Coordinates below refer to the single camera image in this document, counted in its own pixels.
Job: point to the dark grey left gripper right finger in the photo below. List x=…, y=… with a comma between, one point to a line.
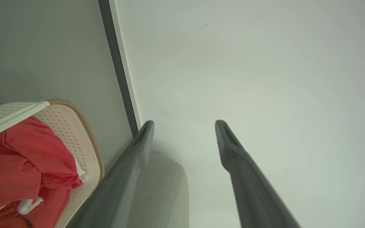
x=252, y=190

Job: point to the grey fabric ottoman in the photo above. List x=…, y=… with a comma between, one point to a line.
x=163, y=196

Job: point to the white perforated laundry basket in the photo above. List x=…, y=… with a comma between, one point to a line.
x=65, y=126

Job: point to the red garment with white trim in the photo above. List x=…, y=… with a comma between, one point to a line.
x=27, y=152

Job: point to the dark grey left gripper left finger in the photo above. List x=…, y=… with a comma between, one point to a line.
x=119, y=186

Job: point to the dark and white baseboard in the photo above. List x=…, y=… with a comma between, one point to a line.
x=119, y=63

